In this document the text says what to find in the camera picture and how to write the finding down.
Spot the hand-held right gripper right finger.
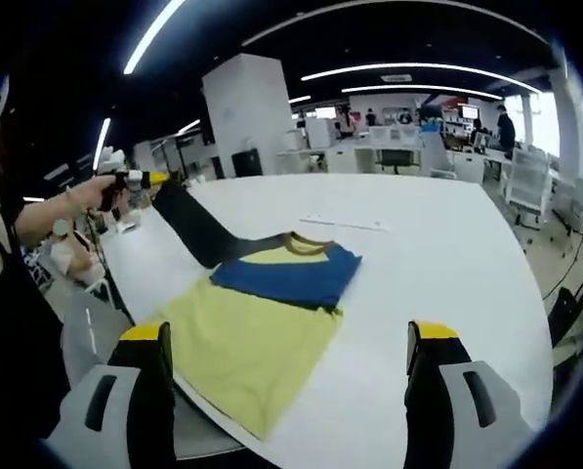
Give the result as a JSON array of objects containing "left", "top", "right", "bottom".
[{"left": 401, "top": 320, "right": 537, "bottom": 469}]

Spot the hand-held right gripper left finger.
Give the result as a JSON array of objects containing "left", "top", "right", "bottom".
[{"left": 46, "top": 320, "right": 178, "bottom": 469}]

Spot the yellow blue grey long-sleeve garment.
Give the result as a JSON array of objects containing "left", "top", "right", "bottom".
[{"left": 152, "top": 180, "right": 363, "bottom": 441}]

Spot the person's left hand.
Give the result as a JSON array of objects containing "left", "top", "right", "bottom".
[{"left": 68, "top": 175, "right": 116, "bottom": 214}]

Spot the grey mesh chair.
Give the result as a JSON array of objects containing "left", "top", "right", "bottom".
[{"left": 61, "top": 290, "right": 246, "bottom": 460}]

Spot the black cabinet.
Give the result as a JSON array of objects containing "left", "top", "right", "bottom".
[{"left": 231, "top": 149, "right": 264, "bottom": 178}]

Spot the person's dark clothing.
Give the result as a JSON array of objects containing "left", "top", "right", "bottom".
[{"left": 0, "top": 116, "right": 77, "bottom": 441}]

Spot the black chair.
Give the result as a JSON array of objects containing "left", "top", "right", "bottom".
[{"left": 547, "top": 285, "right": 583, "bottom": 349}]

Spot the white cabinet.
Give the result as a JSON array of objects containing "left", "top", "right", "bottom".
[{"left": 305, "top": 118, "right": 331, "bottom": 149}]

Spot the white office chair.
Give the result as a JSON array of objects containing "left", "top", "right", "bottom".
[{"left": 505, "top": 148, "right": 555, "bottom": 230}]

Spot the dark office chair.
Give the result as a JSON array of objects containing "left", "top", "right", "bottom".
[{"left": 376, "top": 149, "right": 417, "bottom": 175}]

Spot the long ceiling light strip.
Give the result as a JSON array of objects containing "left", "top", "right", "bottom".
[{"left": 300, "top": 62, "right": 544, "bottom": 95}]

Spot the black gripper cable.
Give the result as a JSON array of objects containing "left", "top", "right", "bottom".
[{"left": 88, "top": 209, "right": 109, "bottom": 275}]

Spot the black floor cable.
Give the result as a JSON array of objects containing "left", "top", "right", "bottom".
[{"left": 542, "top": 192, "right": 583, "bottom": 300}]

